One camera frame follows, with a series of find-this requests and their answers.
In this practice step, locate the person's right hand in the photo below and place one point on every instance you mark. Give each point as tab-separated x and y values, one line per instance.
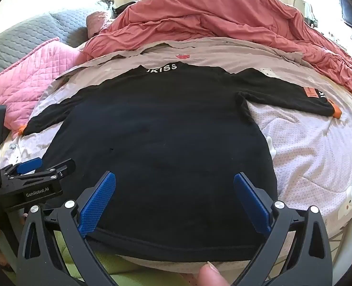
213	275

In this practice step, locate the white chair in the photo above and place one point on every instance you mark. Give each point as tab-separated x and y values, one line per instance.
305	9

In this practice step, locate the pink quilted pillow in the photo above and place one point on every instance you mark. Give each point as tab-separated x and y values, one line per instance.
30	74

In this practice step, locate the green quilted cloth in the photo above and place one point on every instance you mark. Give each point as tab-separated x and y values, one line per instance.
128	271

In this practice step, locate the salmon red duvet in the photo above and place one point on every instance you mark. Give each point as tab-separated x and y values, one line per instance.
223	15

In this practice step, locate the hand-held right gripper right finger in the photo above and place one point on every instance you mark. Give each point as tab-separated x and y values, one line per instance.
252	202

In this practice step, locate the strawberry print bed sheet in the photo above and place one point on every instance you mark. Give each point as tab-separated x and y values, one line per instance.
307	155

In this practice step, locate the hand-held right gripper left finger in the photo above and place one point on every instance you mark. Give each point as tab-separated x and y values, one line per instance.
98	202

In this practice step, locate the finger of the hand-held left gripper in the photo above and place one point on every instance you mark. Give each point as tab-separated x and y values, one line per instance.
59	168
30	165

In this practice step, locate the black t-shirt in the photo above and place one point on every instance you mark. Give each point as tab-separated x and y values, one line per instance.
164	140

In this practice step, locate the dusty pink small pillow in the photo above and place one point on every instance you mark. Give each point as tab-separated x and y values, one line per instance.
98	20

